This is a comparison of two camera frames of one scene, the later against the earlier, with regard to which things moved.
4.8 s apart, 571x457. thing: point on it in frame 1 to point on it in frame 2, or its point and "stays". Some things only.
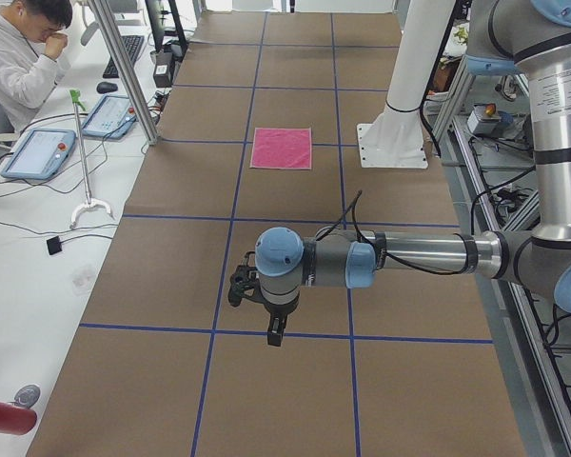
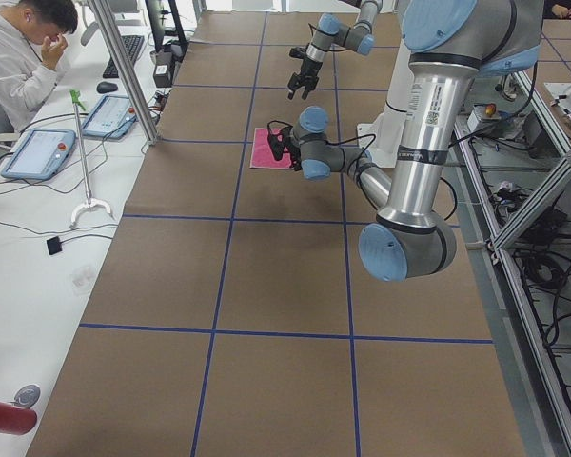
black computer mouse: x=107 y=87 stays
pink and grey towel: x=282 y=148 stays
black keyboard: x=132 y=45 stays
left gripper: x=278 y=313 to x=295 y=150
